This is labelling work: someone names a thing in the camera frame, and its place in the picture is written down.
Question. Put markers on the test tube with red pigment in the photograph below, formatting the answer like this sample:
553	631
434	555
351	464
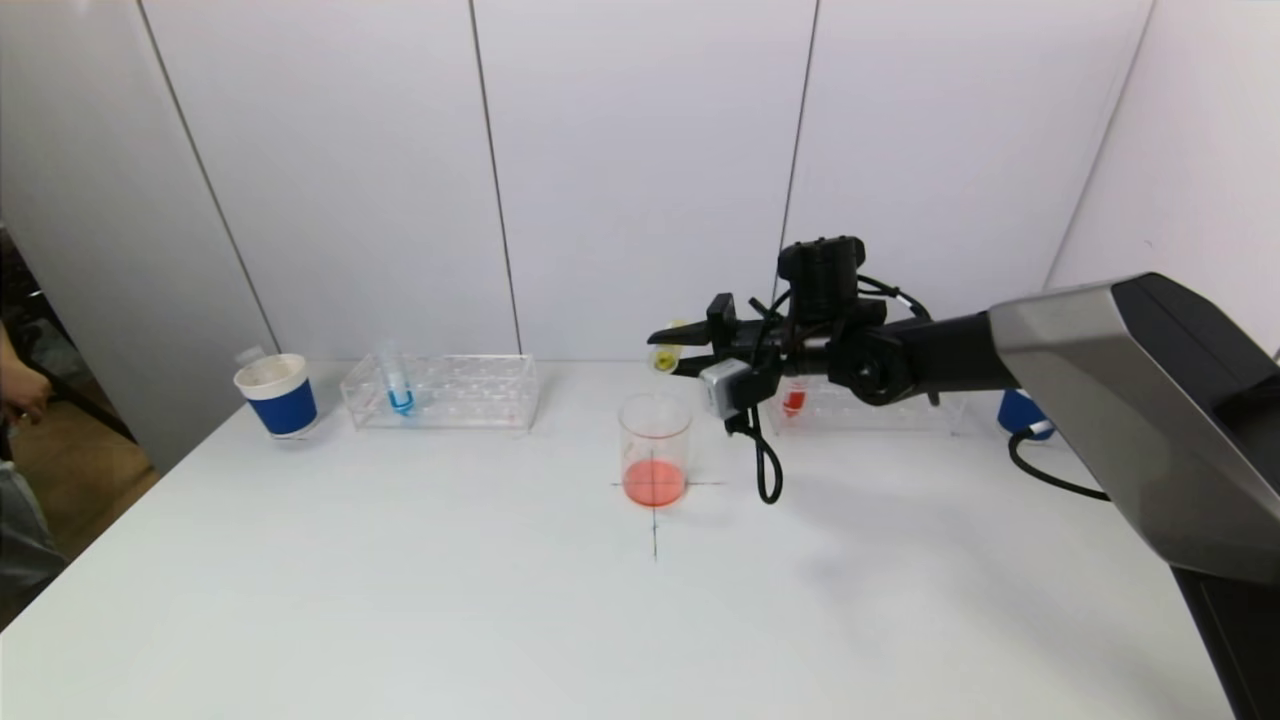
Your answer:
793	402

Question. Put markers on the test tube with yellow pigment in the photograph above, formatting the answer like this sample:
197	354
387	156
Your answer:
666	358

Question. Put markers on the test tube with blue pigment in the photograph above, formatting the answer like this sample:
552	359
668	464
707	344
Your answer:
400	402

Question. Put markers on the white paper cup blue sleeve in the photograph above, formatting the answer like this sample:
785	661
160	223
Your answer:
1015	412
285	410

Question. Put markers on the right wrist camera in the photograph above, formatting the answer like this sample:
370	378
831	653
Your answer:
725	388

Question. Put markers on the clear acrylic test tube rack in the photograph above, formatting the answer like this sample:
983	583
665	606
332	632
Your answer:
900	415
470	395

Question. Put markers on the grey trousers of person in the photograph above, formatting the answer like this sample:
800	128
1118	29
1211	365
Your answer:
20	540

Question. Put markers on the bare hand of person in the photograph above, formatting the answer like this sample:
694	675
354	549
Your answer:
22	390

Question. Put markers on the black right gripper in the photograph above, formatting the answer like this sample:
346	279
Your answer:
722	338

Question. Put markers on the clear glass beaker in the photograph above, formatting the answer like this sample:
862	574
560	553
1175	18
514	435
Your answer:
654	480

